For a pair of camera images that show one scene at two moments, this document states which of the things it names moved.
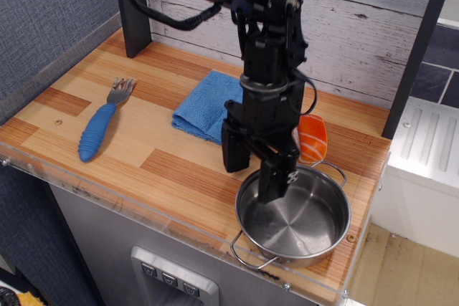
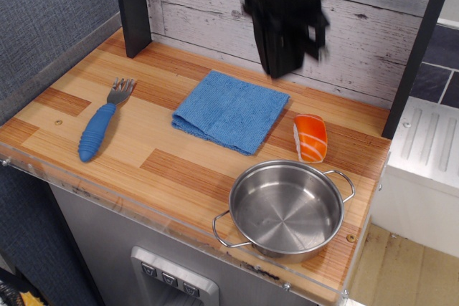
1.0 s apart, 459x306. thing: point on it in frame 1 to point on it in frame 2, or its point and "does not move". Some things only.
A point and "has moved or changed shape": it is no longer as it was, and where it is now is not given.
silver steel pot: x=300 y=229 has moved or changed shape
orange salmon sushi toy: x=310 y=135 does not move
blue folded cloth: x=202 y=112 does not move
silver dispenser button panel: x=158 y=280 does not move
